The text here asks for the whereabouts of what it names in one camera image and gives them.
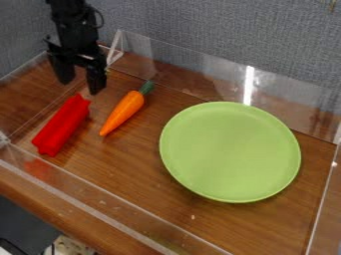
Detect clear acrylic corner bracket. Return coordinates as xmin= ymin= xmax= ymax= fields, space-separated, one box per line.
xmin=107 ymin=30 xmax=124 ymax=67

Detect green round plate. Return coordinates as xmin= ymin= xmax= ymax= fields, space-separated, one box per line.
xmin=159 ymin=102 xmax=301 ymax=203

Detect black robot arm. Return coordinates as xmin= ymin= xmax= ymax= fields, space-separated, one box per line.
xmin=44 ymin=0 xmax=107 ymax=95

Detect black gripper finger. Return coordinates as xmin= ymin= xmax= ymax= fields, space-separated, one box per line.
xmin=48 ymin=52 xmax=75 ymax=85
xmin=85 ymin=59 xmax=107 ymax=95

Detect clear acrylic enclosure walls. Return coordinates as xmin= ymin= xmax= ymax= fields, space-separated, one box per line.
xmin=0 ymin=31 xmax=341 ymax=255

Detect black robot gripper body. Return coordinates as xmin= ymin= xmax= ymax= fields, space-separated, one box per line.
xmin=44 ymin=35 xmax=107 ymax=69

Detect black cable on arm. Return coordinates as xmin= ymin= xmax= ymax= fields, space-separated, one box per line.
xmin=91 ymin=6 xmax=105 ymax=30

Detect red rectangular block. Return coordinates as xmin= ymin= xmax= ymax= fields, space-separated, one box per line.
xmin=32 ymin=94 xmax=91 ymax=156

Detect orange toy carrot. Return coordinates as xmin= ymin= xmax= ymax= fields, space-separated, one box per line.
xmin=100 ymin=81 xmax=155 ymax=136

